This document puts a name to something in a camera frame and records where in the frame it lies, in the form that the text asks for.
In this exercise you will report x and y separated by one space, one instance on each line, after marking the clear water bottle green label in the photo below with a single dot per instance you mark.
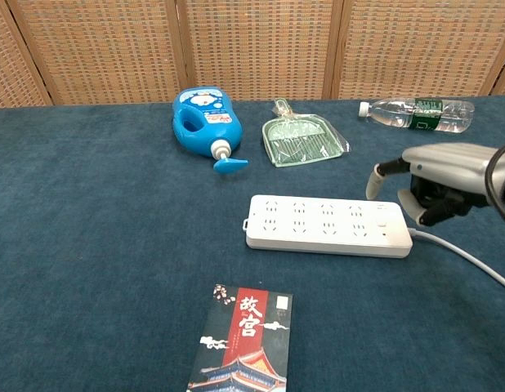
399 114

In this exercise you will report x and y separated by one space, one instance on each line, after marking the blue cartoon pump bottle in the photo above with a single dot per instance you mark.
203 126

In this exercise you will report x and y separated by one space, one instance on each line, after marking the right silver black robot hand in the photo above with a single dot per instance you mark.
448 163

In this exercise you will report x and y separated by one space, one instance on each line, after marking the dark blue felt table mat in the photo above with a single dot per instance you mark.
93 245

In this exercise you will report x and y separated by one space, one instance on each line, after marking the woven bamboo folding screen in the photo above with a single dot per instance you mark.
252 49

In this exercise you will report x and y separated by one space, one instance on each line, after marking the white power strip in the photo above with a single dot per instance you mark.
318 241

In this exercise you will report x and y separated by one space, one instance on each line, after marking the green dustpan in plastic bag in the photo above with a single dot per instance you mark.
301 143

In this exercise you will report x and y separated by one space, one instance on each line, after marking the black red palace booklet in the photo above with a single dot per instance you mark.
244 347

